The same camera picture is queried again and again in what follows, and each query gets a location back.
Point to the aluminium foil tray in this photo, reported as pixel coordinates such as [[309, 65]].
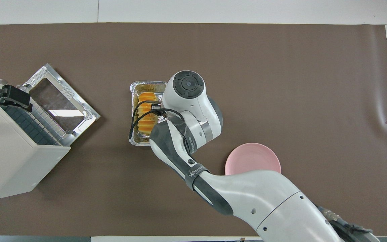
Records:
[[139, 85]]

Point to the orange spiral bread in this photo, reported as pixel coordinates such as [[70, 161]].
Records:
[[145, 122]]

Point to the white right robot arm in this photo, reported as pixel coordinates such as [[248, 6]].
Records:
[[264, 198]]

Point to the white toaster oven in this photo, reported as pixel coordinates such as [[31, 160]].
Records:
[[8, 158]]

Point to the pink round plate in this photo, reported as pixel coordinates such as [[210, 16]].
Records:
[[252, 158]]

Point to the brown table mat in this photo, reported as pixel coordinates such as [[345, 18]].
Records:
[[281, 84]]

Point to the glass oven door metal frame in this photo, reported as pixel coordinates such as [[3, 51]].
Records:
[[59, 101]]

